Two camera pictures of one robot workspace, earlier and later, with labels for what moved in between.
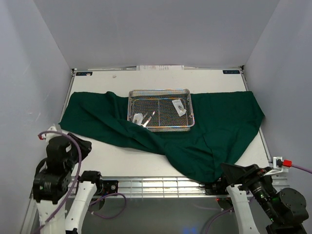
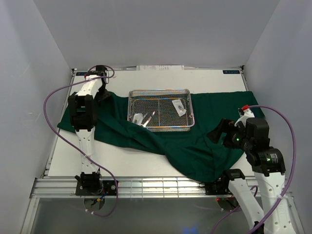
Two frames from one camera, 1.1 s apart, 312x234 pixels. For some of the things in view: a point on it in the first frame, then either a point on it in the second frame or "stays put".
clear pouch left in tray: (138, 117) stays put
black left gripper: (85, 146) to (106, 95)
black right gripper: (248, 174) to (225, 125)
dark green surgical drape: (225, 132) stays put
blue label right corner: (231, 71) stays put
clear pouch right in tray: (179, 107) stays put
